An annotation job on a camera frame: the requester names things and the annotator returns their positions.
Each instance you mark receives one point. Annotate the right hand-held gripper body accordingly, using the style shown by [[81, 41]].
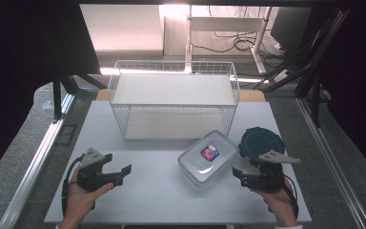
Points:
[[268, 173]]

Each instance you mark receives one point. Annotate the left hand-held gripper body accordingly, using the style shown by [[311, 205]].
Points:
[[90, 173]]

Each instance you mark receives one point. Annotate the dark teal round lid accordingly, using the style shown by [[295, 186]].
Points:
[[259, 143]]

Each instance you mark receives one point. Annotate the clear rectangular food container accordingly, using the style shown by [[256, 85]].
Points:
[[208, 158]]

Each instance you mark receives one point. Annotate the person's left hand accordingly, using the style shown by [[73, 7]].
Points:
[[81, 198]]

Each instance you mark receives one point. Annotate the person's right hand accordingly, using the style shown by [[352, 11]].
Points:
[[278, 202]]

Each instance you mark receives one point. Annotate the wooden board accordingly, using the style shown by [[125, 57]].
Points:
[[251, 95]]

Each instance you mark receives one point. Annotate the black metal stand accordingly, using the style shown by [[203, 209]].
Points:
[[58, 92], [311, 63]]

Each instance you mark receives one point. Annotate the dark curtain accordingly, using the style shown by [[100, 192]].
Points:
[[19, 63], [359, 79]]

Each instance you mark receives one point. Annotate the white cabinet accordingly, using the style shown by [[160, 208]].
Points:
[[124, 27]]

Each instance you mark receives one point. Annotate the aluminium rail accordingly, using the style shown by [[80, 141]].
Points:
[[31, 171], [330, 165]]

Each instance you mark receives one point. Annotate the white desk frame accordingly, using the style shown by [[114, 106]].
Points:
[[225, 24]]

